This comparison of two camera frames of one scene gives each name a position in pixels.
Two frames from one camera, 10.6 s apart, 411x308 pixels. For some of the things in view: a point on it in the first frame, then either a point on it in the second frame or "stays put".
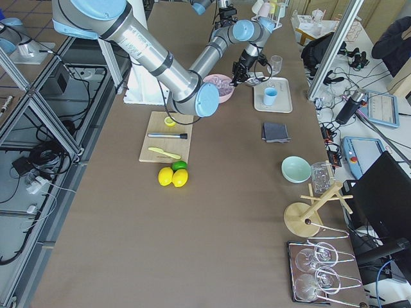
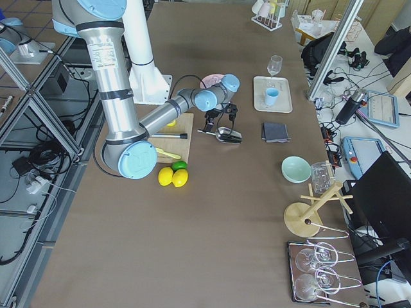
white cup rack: [269, 13] stays put
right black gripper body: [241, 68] → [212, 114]
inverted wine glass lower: [325, 280] stays put
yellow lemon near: [165, 176] stays put
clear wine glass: [276, 67] stays put
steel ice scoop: [255, 81] → [226, 135]
